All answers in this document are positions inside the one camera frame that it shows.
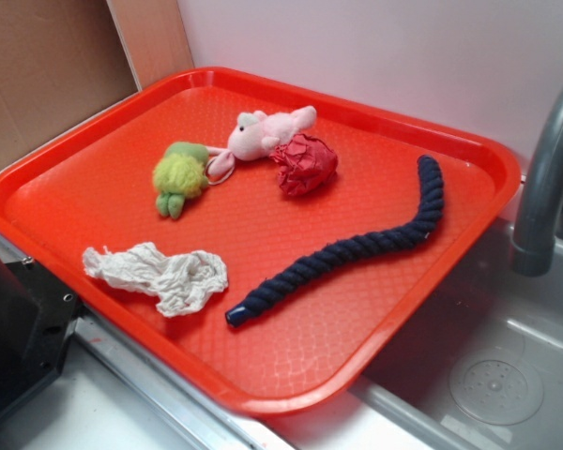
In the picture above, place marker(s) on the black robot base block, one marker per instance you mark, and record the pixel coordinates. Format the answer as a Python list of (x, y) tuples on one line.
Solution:
[(37, 317)]

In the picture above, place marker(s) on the red plastic tray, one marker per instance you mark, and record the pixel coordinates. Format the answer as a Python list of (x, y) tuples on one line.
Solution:
[(92, 189)]

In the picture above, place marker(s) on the crumpled red paper ball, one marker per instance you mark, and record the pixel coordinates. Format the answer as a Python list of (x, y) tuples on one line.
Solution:
[(305, 163)]

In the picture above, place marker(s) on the pink plush toy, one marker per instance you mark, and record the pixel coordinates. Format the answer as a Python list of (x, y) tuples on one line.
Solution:
[(255, 136)]

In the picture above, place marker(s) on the green plush toy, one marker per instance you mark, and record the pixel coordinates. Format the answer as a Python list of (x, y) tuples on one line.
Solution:
[(180, 176)]

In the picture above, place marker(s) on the crumpled white paper towel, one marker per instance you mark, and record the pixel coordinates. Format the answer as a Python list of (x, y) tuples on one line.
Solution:
[(182, 283)]

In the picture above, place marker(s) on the grey toy sink basin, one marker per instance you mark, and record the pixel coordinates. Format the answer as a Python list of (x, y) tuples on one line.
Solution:
[(480, 364)]

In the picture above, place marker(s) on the grey toy faucet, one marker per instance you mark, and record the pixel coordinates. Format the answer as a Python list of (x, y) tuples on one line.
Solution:
[(539, 220)]

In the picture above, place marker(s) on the brown cardboard panel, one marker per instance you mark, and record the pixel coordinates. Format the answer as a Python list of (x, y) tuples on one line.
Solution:
[(62, 62)]

